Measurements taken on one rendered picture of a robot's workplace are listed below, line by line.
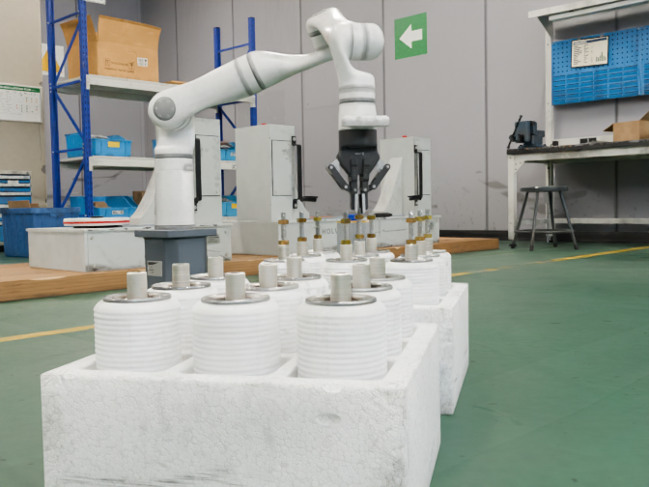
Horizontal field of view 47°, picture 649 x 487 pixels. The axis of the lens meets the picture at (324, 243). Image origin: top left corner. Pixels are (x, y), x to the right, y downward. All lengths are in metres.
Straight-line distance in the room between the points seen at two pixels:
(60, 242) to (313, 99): 5.32
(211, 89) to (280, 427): 1.15
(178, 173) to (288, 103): 6.99
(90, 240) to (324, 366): 2.68
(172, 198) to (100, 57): 4.87
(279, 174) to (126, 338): 3.34
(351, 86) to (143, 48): 5.52
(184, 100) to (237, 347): 1.08
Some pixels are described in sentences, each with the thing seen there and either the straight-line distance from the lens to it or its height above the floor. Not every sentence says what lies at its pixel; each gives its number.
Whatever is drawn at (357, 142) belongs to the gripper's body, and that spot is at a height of 0.47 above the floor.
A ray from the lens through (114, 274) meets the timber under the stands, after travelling 3.36.
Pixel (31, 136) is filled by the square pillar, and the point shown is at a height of 1.07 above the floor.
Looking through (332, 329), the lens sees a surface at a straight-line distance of 0.74.
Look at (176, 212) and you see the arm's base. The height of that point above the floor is 0.34.
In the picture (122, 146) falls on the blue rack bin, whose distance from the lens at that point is 6.59.
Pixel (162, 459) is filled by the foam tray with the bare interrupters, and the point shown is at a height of 0.10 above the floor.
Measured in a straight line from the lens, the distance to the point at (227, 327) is 0.78.
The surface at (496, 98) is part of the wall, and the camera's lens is 7.02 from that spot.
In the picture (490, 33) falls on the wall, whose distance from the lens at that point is 7.15.
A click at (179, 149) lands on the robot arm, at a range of 1.81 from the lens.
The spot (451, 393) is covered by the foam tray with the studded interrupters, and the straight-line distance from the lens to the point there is 1.27.
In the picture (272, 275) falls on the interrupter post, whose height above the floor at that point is 0.27.
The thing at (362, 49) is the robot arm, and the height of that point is 0.65.
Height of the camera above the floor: 0.35
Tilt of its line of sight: 3 degrees down
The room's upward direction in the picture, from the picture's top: 1 degrees counter-clockwise
